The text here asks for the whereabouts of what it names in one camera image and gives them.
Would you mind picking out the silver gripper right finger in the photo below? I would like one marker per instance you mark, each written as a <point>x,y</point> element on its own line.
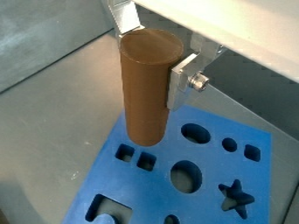
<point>187,75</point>

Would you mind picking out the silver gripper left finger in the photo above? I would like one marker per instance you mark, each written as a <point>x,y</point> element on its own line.
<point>123,13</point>

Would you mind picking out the blue shape sorting block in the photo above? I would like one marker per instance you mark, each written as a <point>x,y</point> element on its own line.
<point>205,176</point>

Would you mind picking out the brown cylinder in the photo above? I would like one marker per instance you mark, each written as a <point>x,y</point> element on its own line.
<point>150,51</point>

